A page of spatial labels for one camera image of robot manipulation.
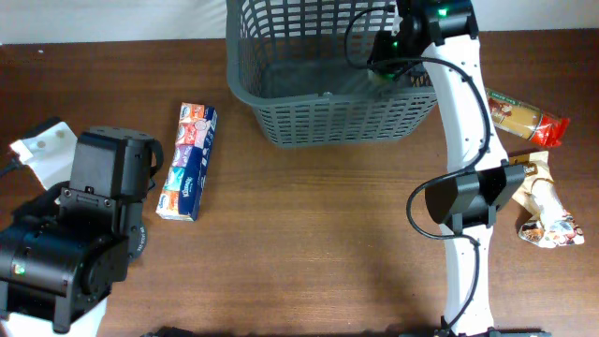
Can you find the red spaghetti packet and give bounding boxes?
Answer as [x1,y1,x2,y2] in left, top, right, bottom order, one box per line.
[486,88,570,148]

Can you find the beige brown snack pouch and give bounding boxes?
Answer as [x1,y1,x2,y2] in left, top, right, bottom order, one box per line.
[509,151,585,249]

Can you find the grey plastic lattice basket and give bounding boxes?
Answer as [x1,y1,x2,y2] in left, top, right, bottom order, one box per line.
[226,0,437,148]

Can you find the Kleenex tissue multipack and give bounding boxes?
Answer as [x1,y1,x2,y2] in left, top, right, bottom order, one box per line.
[155,103,218,221]

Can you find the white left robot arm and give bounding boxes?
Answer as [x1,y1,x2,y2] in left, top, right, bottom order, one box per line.
[1,126,164,334]

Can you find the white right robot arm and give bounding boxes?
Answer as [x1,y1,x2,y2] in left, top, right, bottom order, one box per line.
[367,1,525,336]

